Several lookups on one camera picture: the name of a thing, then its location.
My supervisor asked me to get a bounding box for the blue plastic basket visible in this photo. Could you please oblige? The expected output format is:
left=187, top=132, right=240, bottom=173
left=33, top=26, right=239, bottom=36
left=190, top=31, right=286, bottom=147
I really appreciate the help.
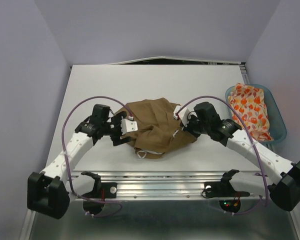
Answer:
left=225, top=84, right=287, bottom=145

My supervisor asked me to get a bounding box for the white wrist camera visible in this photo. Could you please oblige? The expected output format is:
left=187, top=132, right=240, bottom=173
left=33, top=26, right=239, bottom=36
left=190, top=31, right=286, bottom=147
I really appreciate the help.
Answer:
left=173, top=105, right=190, bottom=127
left=120, top=118, right=138, bottom=135

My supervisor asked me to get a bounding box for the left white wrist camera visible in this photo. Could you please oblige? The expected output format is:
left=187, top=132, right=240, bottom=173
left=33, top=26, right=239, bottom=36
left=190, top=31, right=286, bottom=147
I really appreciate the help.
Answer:
left=120, top=118, right=138, bottom=135

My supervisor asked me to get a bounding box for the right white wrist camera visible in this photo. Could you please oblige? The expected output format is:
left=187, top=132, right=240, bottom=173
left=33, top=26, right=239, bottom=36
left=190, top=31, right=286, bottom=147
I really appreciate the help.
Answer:
left=173, top=105, right=190, bottom=127

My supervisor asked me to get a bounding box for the aluminium rail frame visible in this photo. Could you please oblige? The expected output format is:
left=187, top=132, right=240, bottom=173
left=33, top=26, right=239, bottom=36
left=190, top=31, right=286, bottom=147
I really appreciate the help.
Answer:
left=19, top=170, right=300, bottom=240

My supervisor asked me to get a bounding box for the orange floral skirt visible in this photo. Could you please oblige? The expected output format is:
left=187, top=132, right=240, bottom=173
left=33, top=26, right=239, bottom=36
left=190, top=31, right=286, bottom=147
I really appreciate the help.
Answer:
left=226, top=83, right=274, bottom=142

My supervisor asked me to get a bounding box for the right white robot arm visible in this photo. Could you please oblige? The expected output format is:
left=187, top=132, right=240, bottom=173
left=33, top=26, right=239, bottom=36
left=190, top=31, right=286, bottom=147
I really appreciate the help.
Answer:
left=173, top=102, right=300, bottom=212

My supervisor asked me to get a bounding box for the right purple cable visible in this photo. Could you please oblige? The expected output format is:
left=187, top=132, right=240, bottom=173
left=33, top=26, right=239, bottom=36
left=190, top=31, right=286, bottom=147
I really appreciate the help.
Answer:
left=177, top=95, right=270, bottom=216

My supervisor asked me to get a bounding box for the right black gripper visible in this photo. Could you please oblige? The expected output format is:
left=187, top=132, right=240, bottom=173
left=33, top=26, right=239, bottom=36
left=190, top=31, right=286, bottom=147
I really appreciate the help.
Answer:
left=179, top=112, right=210, bottom=139

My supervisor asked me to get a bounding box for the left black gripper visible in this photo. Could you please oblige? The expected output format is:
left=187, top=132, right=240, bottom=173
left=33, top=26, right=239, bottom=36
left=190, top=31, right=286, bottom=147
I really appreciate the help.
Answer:
left=102, top=111, right=131, bottom=146

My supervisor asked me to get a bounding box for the brown pleated skirt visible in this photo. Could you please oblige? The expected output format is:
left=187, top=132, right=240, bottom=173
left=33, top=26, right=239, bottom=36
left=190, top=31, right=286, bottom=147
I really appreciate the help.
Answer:
left=126, top=97, right=198, bottom=160

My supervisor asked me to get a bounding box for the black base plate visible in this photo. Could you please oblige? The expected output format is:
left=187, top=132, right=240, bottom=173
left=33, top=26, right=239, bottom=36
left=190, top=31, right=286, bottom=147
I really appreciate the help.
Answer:
left=201, top=181, right=251, bottom=214
left=82, top=182, right=121, bottom=218

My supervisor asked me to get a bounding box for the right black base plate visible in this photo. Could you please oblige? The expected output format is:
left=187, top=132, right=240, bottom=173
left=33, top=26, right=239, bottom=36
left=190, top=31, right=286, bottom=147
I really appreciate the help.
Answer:
left=201, top=181, right=251, bottom=214

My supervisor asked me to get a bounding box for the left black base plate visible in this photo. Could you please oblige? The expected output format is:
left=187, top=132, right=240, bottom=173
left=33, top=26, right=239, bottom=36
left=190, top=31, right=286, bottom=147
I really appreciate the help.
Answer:
left=82, top=182, right=121, bottom=218

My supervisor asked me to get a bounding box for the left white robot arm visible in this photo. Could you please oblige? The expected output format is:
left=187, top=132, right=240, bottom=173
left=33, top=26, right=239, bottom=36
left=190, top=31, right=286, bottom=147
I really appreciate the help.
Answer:
left=27, top=104, right=138, bottom=220

